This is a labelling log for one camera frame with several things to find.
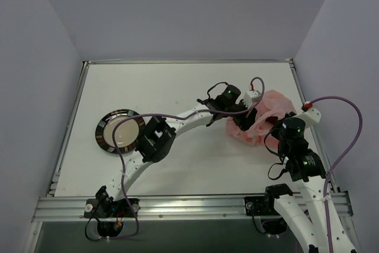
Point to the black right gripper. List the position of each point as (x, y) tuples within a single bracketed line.
[(280, 122)]

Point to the pink plastic bag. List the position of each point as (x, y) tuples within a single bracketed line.
[(274, 106)]

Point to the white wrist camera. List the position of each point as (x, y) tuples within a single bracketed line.
[(251, 98), (310, 115)]

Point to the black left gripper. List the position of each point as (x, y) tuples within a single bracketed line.
[(247, 119)]

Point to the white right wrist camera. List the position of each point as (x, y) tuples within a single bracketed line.
[(310, 115)]

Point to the aluminium front rail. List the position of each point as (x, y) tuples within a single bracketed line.
[(208, 207)]

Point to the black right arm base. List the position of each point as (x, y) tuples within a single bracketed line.
[(258, 206)]

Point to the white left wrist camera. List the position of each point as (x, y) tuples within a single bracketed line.
[(251, 98)]

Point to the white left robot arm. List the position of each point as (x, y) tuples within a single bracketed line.
[(154, 143)]

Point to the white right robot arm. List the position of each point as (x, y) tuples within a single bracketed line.
[(318, 228)]

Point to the black rimmed round plate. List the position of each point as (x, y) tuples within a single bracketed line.
[(125, 135)]

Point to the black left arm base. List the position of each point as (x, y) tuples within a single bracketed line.
[(108, 215)]

